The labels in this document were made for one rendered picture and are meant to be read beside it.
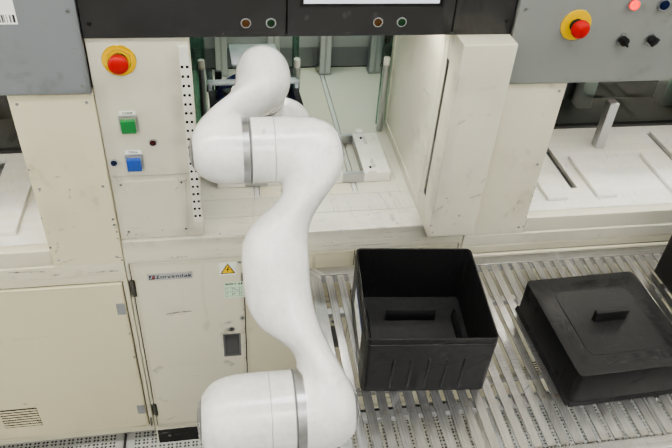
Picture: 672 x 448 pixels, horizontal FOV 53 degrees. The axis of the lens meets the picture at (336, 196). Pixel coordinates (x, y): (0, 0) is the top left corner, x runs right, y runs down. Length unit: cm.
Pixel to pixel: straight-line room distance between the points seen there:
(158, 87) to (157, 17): 16
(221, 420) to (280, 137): 40
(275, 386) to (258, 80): 45
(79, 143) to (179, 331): 65
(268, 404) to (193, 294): 89
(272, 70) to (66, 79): 54
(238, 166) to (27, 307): 104
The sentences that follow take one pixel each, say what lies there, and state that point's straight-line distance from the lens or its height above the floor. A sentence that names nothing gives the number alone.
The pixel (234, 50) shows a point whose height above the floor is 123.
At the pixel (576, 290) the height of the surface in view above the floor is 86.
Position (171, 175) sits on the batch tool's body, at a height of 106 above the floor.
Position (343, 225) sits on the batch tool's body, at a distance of 173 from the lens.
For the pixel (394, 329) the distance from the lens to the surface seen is 163.
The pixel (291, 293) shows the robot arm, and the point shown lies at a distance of 96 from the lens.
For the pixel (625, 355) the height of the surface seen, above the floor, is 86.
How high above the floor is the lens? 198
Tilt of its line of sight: 38 degrees down
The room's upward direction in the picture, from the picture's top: 4 degrees clockwise
